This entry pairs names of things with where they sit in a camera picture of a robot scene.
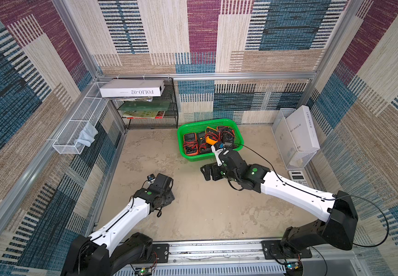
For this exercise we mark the green plastic basket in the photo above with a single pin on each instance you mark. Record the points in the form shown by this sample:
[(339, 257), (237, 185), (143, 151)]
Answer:
[(201, 126)]

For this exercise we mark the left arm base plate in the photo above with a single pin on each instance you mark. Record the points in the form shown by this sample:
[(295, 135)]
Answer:
[(157, 253)]

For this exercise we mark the white folio box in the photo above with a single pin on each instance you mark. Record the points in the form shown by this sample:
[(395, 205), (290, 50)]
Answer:
[(121, 88)]

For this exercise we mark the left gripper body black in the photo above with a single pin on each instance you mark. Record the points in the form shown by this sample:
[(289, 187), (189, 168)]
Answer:
[(166, 196)]

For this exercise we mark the orange multimeter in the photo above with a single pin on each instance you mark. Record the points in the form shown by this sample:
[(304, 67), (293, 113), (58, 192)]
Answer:
[(190, 144), (222, 129)]

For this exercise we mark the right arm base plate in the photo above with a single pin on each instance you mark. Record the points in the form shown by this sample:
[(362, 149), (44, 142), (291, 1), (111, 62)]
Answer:
[(272, 249)]

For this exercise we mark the clear plastic bin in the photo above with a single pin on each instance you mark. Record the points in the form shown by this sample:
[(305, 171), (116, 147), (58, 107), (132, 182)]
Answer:
[(293, 155)]

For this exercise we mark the green book on shelf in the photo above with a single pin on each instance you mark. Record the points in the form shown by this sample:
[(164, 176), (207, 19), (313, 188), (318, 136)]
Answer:
[(144, 106)]

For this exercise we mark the green multimeter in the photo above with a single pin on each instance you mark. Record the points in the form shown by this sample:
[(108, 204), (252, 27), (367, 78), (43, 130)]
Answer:
[(204, 147)]

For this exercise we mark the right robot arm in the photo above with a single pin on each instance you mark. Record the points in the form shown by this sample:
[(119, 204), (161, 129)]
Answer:
[(336, 217)]

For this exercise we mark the black clamp multimeter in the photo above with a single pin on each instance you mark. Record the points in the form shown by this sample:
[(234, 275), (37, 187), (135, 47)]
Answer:
[(228, 139)]

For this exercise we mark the white calculator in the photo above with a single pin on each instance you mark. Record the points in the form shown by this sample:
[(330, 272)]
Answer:
[(298, 177)]

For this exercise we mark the white wire wall basket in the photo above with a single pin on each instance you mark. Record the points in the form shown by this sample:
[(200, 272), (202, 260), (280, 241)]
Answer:
[(89, 109)]

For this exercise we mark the black wire shelf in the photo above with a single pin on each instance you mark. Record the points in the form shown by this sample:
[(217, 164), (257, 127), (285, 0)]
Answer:
[(152, 112)]

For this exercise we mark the white box right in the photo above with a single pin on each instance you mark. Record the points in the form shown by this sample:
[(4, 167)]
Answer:
[(302, 129)]

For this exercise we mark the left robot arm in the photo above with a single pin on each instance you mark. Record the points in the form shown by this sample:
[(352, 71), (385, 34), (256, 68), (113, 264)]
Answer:
[(112, 247)]

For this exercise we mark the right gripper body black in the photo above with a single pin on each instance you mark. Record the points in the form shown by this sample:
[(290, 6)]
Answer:
[(214, 169)]

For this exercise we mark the light blue cloth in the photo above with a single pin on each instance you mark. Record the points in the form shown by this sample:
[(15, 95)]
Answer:
[(86, 136)]

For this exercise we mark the yellow multimeter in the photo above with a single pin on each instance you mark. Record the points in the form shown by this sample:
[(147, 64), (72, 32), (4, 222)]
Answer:
[(212, 136)]

